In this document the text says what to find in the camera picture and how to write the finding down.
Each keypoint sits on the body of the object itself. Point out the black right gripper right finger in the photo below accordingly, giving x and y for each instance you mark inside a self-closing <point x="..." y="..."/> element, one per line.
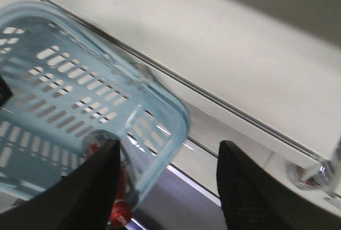
<point x="252" y="199"/>

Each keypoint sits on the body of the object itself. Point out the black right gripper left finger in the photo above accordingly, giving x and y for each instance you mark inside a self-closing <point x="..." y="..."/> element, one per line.
<point x="82" y="200"/>

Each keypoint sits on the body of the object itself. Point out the red coca-cola bottle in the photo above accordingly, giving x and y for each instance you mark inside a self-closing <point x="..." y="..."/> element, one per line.
<point x="121" y="213"/>

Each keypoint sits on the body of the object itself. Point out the light blue plastic basket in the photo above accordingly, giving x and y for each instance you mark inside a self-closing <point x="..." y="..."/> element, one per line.
<point x="69" y="86"/>

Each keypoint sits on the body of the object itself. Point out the white metal shelf unit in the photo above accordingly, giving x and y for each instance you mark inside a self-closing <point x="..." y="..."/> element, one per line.
<point x="263" y="73"/>

